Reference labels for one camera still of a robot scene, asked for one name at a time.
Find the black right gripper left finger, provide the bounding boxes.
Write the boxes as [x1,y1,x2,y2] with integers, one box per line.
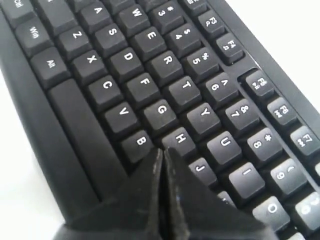
[54,148,163,240]

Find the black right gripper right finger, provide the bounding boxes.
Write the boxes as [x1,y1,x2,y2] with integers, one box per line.
[162,148,273,240]

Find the black acer keyboard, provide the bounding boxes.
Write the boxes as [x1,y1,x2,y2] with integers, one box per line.
[0,0,320,240]

